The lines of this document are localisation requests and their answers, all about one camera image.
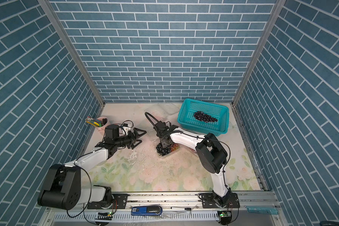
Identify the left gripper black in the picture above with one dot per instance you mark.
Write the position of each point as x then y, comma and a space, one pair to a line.
135, 137

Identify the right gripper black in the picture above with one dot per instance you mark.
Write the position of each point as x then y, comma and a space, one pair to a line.
163, 143

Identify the clear clamshell container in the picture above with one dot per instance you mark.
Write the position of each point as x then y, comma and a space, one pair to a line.
193, 150
164, 111
164, 135

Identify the red grape bunch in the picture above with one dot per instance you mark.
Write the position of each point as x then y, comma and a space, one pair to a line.
174, 147

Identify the dark grape bunch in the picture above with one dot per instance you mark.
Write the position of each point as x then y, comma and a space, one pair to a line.
163, 151

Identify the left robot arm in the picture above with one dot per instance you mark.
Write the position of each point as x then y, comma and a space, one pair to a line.
62, 187

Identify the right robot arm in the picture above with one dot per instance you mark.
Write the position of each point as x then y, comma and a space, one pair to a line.
209, 149

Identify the pink pen cup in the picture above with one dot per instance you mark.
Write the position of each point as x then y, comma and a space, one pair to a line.
104, 122

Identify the black grape bunch lower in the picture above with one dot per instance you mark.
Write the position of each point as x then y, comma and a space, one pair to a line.
201, 116

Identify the coloured pens bundle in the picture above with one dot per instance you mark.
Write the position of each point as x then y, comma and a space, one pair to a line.
94, 122

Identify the teal plastic basket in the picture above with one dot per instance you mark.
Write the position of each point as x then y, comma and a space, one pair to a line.
187, 121

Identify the blue black handheld device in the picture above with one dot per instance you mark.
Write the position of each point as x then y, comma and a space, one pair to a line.
153, 210

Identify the black marker pen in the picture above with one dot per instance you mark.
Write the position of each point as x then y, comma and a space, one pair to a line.
181, 208

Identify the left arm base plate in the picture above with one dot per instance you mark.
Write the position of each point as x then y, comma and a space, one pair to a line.
115, 202

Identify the aluminium front rail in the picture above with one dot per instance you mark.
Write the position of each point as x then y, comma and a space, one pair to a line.
198, 215

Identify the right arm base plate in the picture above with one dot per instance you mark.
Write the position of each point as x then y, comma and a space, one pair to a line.
212, 200

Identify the teal metal bracket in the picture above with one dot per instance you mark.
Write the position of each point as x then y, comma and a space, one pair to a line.
263, 210

